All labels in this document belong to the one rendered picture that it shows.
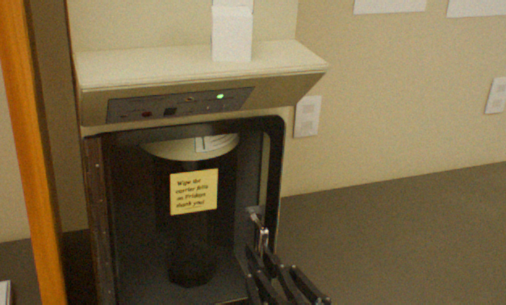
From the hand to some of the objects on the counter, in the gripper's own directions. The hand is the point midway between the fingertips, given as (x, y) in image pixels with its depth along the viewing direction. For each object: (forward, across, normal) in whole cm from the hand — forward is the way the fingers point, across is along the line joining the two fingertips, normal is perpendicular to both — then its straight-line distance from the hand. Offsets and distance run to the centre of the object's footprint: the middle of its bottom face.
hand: (261, 259), depth 92 cm
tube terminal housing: (+18, +11, +20) cm, 29 cm away
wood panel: (+21, +33, +21) cm, 44 cm away
